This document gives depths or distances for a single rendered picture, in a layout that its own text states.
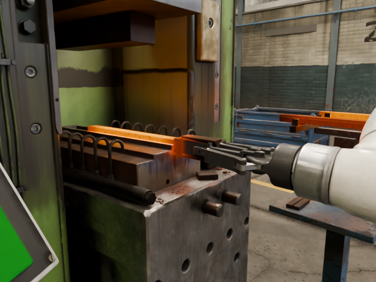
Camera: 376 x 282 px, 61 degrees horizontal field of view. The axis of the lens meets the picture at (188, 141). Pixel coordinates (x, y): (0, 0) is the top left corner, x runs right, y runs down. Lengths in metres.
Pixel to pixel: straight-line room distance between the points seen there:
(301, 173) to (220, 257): 0.37
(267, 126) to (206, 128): 3.47
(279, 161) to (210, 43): 0.53
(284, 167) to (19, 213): 0.37
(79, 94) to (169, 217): 0.60
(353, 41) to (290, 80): 1.72
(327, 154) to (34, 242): 0.40
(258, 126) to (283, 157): 3.98
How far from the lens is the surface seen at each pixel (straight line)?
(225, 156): 0.56
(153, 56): 1.03
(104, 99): 1.14
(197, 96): 0.95
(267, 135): 4.44
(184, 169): 0.71
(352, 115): 1.22
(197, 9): 0.73
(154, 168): 0.63
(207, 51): 0.96
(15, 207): 0.34
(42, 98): 0.64
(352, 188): 0.49
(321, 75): 8.62
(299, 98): 8.87
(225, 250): 0.82
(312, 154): 0.52
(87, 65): 1.11
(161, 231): 0.60
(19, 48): 0.63
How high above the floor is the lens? 1.13
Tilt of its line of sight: 11 degrees down
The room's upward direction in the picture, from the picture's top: straight up
